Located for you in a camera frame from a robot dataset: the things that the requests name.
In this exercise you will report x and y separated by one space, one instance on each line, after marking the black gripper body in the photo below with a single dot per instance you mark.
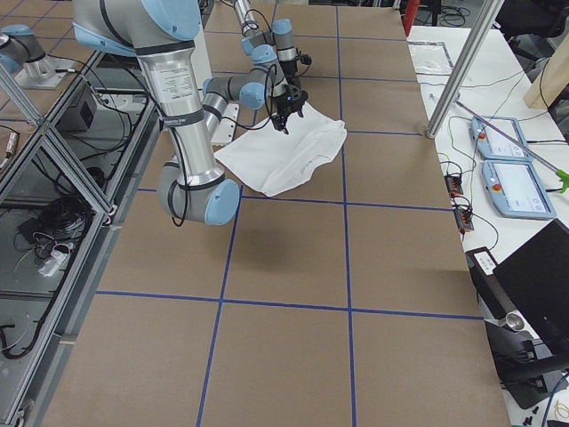
283 106
290 68

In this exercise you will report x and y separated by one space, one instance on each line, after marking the white long-sleeve printed shirt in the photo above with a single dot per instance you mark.
272 162

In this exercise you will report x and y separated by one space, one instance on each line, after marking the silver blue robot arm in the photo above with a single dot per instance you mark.
161 36
256 31

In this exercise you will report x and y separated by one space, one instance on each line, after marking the red cylinder object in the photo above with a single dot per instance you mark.
411 8

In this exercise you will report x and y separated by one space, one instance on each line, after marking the clear plastic bag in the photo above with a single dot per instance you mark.
431 58

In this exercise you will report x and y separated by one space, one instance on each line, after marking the upper blue teach pendant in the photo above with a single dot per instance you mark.
492 146

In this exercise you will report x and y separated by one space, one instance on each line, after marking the blue teach pendant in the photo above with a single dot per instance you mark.
516 191
492 146

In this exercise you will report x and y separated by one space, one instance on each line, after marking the lower blue teach pendant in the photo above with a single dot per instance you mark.
516 191

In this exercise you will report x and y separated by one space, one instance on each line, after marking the reacher grabber stick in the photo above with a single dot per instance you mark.
559 173

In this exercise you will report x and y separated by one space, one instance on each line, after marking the black laptop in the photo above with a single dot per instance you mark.
535 279

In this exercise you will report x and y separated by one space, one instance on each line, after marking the aluminium frame post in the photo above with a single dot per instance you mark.
473 43

